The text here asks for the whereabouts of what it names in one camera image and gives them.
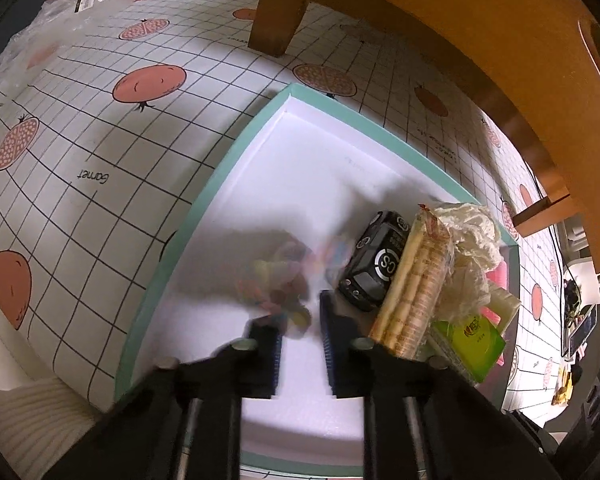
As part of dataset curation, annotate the black toy car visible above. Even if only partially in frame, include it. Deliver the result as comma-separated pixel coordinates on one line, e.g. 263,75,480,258
338,210,411,312

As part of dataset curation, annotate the biscuit packet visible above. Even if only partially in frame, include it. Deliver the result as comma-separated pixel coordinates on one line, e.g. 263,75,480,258
370,206,454,360

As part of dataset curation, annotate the pastel flower hair clip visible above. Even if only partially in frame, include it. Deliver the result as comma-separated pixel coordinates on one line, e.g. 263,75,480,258
235,234,357,338

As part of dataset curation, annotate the white tray with teal rim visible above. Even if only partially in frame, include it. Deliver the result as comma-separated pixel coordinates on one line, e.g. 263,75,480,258
114,84,471,478

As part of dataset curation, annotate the clutter of small toys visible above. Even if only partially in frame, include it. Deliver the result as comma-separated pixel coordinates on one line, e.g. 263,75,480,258
552,280,597,406

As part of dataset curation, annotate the pomegranate patterned grid mat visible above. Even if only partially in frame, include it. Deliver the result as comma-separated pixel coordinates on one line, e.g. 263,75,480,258
0,0,564,480

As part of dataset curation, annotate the green tissue pack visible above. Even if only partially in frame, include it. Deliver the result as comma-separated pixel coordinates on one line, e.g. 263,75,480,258
427,314,505,386

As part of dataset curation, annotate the wooden nightstand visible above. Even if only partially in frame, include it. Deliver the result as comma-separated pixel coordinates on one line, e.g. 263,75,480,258
249,0,600,270

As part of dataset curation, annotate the cream lace cloth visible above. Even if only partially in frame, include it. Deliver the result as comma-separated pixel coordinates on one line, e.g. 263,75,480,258
434,203,503,323

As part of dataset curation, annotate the clear plastic bag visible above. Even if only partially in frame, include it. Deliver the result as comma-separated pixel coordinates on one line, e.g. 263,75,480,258
0,0,135,106

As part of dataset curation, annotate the white shelf unit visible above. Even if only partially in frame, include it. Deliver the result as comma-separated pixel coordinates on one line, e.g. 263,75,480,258
557,214,600,330

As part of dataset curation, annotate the pink comb toy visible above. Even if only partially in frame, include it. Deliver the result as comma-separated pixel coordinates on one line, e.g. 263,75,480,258
479,259,512,366

